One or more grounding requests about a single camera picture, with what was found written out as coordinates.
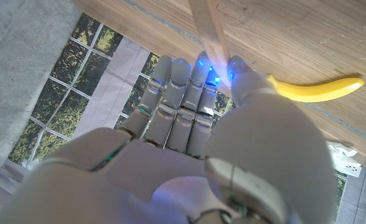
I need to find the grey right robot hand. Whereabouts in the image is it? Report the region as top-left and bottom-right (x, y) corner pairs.
(0, 51), (337, 224)

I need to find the crumpled white tissue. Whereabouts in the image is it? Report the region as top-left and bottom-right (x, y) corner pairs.
(326, 141), (358, 169)

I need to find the printed window backdrop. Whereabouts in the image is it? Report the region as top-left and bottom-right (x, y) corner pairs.
(0, 12), (366, 224)

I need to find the white power strip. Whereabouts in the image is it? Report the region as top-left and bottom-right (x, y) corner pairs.
(335, 161), (363, 178)

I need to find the yellow toy banana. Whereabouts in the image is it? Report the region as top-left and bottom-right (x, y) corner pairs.
(265, 73), (365, 103)

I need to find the wooden toothbrush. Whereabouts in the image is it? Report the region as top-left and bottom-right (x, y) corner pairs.
(187, 0), (233, 97)

